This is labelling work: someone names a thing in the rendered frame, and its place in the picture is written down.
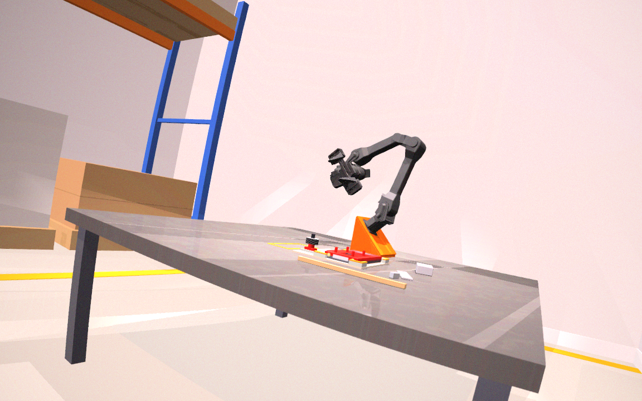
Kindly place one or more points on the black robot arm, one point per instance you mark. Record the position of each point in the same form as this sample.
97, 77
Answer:
389, 203

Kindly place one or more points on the white rectangular block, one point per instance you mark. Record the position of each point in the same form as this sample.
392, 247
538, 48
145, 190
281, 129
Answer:
424, 269

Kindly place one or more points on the tan flat bar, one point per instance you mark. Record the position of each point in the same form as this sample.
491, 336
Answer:
353, 272

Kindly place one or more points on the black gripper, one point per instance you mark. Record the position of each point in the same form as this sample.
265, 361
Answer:
350, 173

